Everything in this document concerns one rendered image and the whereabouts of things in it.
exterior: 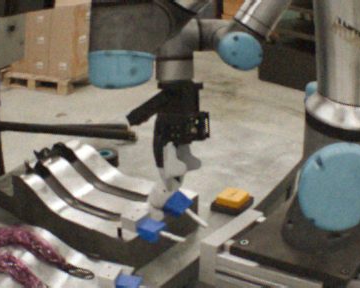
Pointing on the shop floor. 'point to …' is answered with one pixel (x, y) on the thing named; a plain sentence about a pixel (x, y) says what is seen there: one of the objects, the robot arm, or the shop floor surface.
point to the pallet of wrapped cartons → (55, 48)
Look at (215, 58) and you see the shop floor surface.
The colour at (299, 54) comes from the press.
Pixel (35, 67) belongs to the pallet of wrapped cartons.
